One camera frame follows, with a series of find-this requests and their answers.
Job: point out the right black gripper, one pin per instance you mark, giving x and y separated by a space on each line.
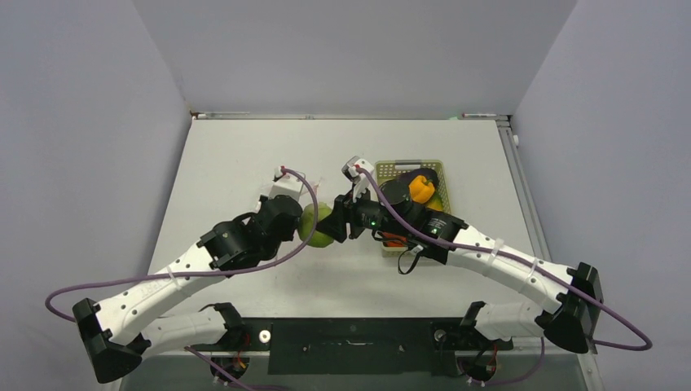
336 221

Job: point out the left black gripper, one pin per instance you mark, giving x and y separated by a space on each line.
288 237

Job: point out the green cabbage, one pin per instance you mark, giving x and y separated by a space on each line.
307 230

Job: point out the orange tangerine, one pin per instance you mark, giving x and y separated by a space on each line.
391 240

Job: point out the beige plastic basket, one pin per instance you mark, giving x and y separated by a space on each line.
408 170

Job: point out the clear zip top bag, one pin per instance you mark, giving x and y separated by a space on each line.
311 186

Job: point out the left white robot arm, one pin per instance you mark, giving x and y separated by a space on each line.
121 331

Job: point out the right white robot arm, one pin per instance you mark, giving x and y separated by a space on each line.
563 302

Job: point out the orange bell pepper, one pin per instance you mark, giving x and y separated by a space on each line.
421 189

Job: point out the purple eggplant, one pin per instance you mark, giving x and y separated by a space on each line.
428 173

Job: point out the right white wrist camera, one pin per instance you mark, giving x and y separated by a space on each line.
357 169

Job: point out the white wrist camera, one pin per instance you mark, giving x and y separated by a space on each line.
286 184
357 169

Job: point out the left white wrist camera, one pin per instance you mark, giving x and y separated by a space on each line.
286 184

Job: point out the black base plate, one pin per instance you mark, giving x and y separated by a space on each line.
356 346

